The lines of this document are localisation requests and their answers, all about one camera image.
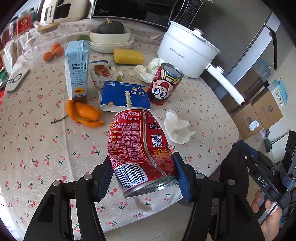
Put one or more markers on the torn nut snack packet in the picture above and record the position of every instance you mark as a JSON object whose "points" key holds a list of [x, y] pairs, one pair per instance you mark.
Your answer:
{"points": [[102, 70]]}

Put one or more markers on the upper cardboard box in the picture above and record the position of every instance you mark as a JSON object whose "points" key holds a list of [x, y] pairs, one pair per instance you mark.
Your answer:
{"points": [[266, 108]]}

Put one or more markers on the cardboard box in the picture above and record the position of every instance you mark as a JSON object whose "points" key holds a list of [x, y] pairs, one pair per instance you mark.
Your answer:
{"points": [[247, 121], [266, 108]]}

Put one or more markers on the lower cardboard box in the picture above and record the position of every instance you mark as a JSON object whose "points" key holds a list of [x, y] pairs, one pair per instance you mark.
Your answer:
{"points": [[247, 121]]}

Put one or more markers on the black microwave oven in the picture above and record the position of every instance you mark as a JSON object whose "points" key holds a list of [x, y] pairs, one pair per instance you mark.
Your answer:
{"points": [[159, 13]]}

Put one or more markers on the cream ceramic bowl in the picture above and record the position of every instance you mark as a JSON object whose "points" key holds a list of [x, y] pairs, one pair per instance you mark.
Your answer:
{"points": [[109, 38]]}

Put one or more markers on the light blue printed box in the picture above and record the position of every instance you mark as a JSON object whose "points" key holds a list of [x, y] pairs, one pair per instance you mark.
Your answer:
{"points": [[278, 90]]}

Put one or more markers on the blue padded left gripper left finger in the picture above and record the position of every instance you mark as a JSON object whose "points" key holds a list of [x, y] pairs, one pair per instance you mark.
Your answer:
{"points": [[52, 218]]}

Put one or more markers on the tall light blue milk carton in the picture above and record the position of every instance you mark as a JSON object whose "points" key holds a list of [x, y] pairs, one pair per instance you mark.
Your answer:
{"points": [[76, 70]]}

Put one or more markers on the stacked cream plates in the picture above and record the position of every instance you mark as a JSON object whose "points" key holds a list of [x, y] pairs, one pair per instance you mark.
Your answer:
{"points": [[109, 48]]}

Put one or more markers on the cream air fryer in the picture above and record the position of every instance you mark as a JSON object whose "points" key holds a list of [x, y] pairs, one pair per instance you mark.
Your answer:
{"points": [[62, 11]]}

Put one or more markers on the yellow green sponge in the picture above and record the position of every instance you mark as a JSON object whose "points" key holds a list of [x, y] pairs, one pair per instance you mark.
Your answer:
{"points": [[128, 57]]}

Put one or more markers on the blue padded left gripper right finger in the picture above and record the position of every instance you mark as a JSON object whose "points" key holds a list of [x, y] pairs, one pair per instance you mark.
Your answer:
{"points": [[215, 202]]}

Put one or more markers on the dark blue carton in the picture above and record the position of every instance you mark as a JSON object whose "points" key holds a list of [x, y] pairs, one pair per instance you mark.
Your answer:
{"points": [[116, 96]]}

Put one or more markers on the dark green pumpkin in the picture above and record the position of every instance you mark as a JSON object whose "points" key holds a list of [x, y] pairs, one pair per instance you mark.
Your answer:
{"points": [[111, 27]]}

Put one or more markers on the glass pitcher with wooden lid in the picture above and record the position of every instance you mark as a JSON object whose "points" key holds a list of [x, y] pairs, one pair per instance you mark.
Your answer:
{"points": [[47, 35]]}

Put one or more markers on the white electric cooking pot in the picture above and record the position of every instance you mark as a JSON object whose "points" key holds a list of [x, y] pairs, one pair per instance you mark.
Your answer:
{"points": [[190, 52]]}

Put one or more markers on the cherry print tablecloth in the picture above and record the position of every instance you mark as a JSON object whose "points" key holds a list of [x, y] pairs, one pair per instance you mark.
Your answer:
{"points": [[40, 144]]}

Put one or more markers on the red cartoon face can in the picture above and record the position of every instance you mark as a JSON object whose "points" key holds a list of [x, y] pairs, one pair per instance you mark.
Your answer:
{"points": [[164, 83]]}

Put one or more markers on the crushed red drink can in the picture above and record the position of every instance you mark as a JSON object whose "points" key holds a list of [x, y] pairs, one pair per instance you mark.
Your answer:
{"points": [[139, 153]]}

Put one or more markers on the white wireless charger pad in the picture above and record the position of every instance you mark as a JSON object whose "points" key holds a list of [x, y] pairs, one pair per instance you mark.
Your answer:
{"points": [[14, 83]]}

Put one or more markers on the orange peel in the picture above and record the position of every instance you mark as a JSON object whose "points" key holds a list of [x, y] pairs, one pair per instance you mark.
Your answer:
{"points": [[85, 114]]}

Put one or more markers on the white crumpled tissue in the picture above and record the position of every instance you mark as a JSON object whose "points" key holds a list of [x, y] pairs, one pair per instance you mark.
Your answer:
{"points": [[177, 129]]}

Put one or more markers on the crumpled dirty paper napkin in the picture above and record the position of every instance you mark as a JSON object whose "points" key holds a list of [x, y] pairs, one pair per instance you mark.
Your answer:
{"points": [[146, 73]]}

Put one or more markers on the red label spice jar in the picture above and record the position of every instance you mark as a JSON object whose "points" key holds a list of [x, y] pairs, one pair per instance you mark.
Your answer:
{"points": [[23, 22]]}

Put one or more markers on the person's right hand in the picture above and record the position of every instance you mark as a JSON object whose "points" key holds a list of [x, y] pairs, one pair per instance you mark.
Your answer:
{"points": [[271, 226]]}

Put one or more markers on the grey refrigerator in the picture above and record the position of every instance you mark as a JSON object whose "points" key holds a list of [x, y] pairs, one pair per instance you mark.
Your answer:
{"points": [[253, 47]]}

